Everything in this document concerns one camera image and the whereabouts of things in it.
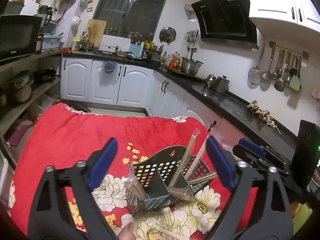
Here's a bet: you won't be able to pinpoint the steel kettle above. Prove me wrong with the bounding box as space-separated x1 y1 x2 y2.
205 74 230 94

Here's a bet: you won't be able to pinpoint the chopsticks pair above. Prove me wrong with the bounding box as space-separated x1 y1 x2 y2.
169 128 201 187
149 225 189 240
188 172 217 185
121 164 148 200
184 135 209 180

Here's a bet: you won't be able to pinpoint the green sleeve right forearm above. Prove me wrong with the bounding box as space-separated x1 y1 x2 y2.
290 202 312 235

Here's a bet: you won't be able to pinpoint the black microwave oven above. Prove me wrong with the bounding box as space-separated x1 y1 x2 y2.
0 15 42 61

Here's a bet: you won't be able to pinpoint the black range hood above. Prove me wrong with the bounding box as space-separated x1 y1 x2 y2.
191 0 259 49

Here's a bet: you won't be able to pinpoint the white lower cabinets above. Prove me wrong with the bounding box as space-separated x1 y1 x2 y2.
61 57 222 131

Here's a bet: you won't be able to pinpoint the left hand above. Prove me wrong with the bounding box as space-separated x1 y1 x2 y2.
118 222 136 240

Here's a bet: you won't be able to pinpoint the steel stock pot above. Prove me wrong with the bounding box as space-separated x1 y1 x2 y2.
180 57 203 76

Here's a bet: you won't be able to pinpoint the ginger root pile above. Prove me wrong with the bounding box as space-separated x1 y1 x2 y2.
246 100 281 133

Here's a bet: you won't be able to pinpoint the dark green utensil basket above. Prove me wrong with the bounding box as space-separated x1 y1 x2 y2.
126 145 213 216

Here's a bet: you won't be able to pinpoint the wooden cutting board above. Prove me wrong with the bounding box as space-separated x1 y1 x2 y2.
87 20 107 49

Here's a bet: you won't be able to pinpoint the hanging utensil rack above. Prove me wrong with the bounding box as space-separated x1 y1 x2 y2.
247 41 310 92

